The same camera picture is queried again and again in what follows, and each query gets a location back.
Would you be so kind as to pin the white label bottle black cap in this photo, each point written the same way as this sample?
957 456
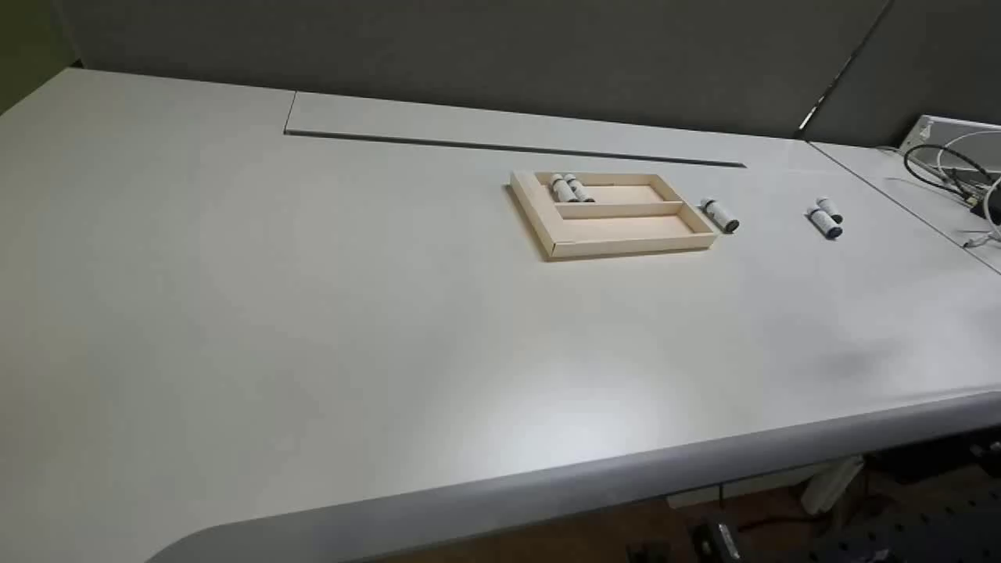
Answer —
720 213
563 187
583 193

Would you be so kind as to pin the two-compartment wooden box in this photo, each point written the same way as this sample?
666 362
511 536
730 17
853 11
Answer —
627 234

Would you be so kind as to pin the small metal clip part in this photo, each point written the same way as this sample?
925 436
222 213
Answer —
823 219

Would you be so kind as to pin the black cylindrical object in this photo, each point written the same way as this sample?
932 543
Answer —
718 540

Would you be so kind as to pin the white power strip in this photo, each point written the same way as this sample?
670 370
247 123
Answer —
833 482

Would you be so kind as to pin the white electrical device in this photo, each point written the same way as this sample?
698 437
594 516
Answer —
943 128

